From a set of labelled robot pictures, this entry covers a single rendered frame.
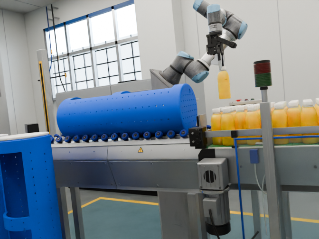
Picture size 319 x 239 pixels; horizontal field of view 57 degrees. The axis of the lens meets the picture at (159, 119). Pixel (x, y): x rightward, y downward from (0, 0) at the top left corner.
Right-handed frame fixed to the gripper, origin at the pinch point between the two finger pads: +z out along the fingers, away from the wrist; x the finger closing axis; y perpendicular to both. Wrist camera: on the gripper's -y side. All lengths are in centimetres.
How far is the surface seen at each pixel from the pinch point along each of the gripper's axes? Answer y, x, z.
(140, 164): 46, 23, 50
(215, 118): -0.1, 23.6, 26.6
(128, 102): 50, 22, 14
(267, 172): -26, 48, 47
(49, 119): 158, -20, 21
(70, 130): 96, 22, 28
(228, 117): -7.4, 26.5, 26.1
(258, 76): -25, 49, 10
